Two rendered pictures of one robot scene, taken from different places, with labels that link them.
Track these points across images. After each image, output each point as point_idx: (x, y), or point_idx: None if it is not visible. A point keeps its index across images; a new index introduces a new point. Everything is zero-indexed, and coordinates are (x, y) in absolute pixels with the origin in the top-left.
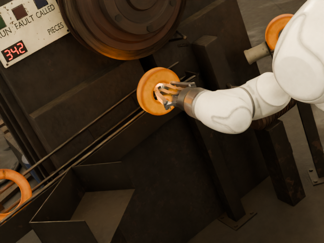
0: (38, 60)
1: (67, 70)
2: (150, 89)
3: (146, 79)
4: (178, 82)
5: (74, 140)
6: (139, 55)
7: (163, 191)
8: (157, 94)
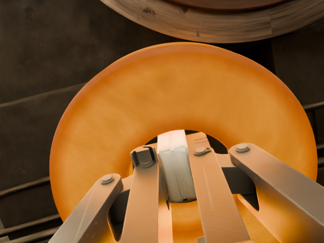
0: (7, 4)
1: (69, 44)
2: (108, 146)
3: (93, 81)
4: (290, 173)
5: (37, 191)
6: (213, 33)
7: None
8: (86, 203)
